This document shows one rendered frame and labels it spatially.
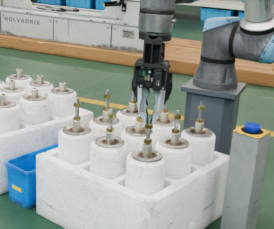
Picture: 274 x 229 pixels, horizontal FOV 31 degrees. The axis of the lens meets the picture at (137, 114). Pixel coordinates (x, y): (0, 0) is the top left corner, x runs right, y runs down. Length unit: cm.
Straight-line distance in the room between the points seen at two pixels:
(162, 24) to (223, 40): 57
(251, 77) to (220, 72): 142
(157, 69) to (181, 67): 208
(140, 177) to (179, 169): 14
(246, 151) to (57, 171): 48
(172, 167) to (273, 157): 77
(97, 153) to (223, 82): 58
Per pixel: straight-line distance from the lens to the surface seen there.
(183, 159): 123
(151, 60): 103
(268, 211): 154
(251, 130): 120
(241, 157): 122
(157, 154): 118
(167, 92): 111
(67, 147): 129
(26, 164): 151
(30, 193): 142
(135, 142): 128
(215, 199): 139
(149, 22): 104
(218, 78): 161
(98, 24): 337
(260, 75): 302
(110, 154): 120
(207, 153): 134
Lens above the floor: 71
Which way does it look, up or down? 18 degrees down
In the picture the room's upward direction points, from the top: 4 degrees clockwise
